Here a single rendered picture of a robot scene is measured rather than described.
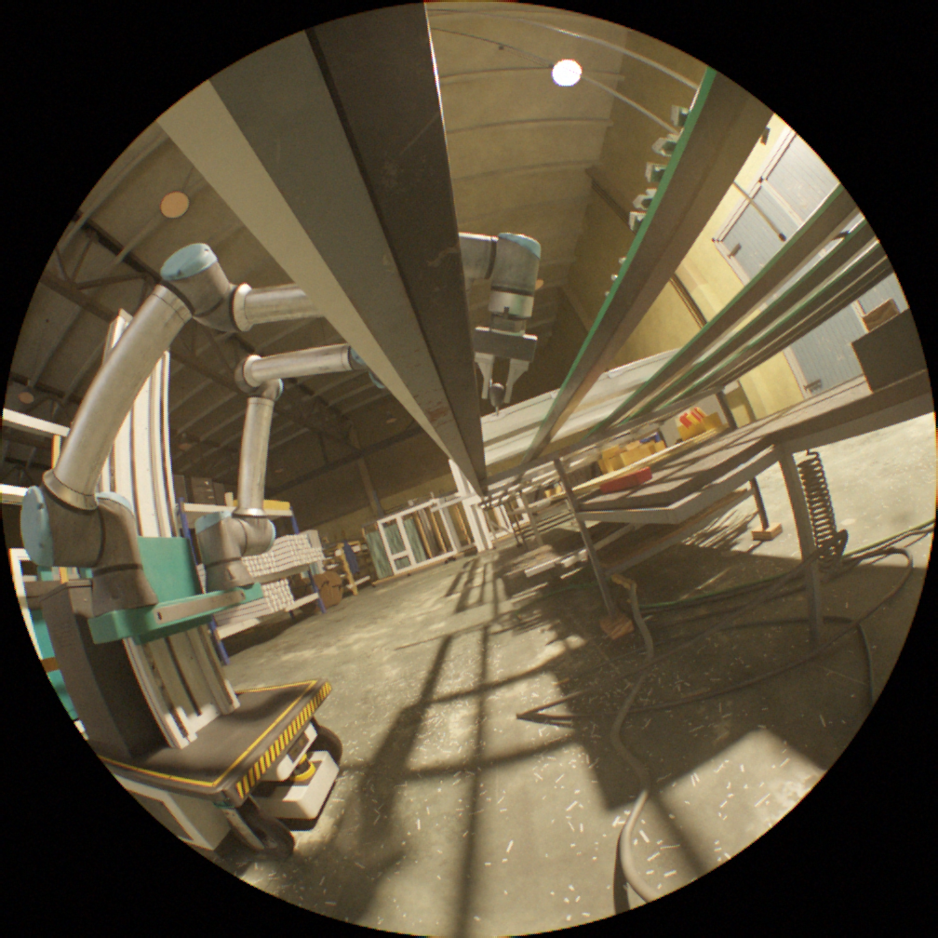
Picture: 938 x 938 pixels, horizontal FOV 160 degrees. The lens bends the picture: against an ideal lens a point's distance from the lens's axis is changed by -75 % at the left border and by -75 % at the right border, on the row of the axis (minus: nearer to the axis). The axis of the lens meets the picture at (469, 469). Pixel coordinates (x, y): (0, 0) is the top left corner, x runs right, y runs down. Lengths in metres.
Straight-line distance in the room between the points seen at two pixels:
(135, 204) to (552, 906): 9.50
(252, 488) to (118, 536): 0.64
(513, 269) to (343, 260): 0.53
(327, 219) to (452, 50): 8.12
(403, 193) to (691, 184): 0.21
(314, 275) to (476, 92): 8.47
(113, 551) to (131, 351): 0.43
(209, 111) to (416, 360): 0.22
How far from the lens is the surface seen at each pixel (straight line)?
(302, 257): 0.24
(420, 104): 0.16
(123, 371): 0.76
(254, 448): 1.36
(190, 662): 1.29
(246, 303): 0.84
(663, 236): 0.33
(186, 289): 0.78
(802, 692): 0.97
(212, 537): 1.23
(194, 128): 0.20
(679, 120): 0.30
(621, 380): 1.03
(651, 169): 0.32
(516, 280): 0.68
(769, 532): 1.92
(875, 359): 0.82
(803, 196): 7.08
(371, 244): 0.17
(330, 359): 1.06
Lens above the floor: 0.68
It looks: 9 degrees up
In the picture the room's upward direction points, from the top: 21 degrees counter-clockwise
